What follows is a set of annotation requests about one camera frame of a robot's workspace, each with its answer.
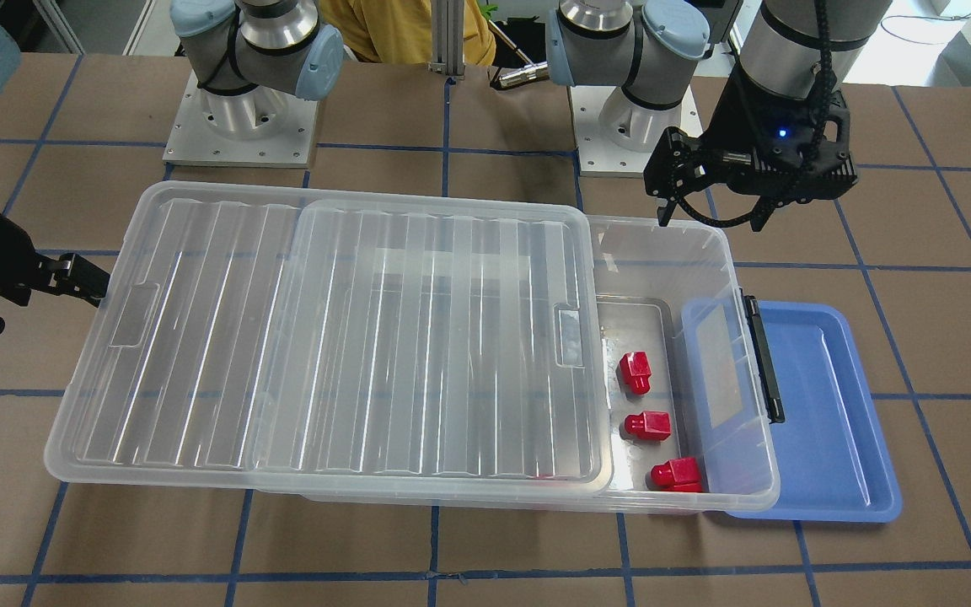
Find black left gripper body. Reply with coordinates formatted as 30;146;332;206
690;59;859;204

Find clear plastic box lid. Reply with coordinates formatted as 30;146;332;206
44;181;614;504

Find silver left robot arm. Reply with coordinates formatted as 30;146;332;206
545;1;890;232

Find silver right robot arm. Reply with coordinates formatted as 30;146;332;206
0;1;344;335

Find clear plastic storage box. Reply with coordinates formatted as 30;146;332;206
248;196;744;513

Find blue plastic tray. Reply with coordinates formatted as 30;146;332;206
679;298;903;524

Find person in yellow shirt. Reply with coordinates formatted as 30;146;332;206
317;1;497;67

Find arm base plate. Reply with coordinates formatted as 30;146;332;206
569;86;702;178
163;73;319;169

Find aluminium frame post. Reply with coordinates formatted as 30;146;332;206
427;0;466;82

